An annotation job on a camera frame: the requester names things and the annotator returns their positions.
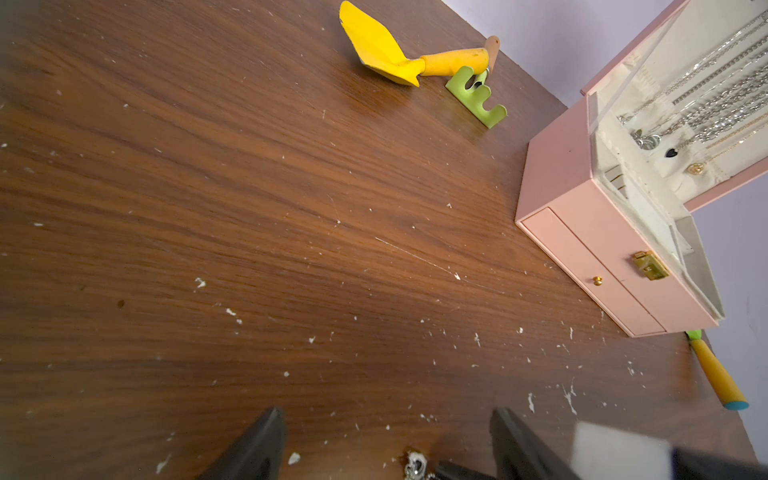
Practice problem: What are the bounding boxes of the silver jewelry chain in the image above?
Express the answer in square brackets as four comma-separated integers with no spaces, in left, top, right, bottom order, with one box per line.
[403,451,434,480]

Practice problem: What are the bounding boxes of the green leaf toy trowel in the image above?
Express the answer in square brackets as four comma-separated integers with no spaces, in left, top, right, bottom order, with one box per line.
[686,330,749,411]

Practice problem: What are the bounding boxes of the pink jewelry box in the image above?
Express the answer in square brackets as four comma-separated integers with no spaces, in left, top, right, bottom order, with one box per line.
[515,1,767,337]

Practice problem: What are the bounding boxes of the yellow toy shovel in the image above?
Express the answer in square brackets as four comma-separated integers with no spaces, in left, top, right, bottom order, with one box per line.
[339,1,500,87]

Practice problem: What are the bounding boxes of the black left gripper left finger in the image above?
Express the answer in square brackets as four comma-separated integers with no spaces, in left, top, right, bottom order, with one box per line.
[198,407,286,480]

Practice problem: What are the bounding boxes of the green toy rake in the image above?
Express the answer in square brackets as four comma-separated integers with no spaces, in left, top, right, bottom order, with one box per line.
[446,36,508,129]

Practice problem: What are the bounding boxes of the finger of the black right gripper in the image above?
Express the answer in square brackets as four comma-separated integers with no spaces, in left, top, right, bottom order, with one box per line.
[672,448,767,480]

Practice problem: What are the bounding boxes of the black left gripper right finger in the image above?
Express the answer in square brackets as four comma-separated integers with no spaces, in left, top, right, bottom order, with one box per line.
[490,408,579,480]

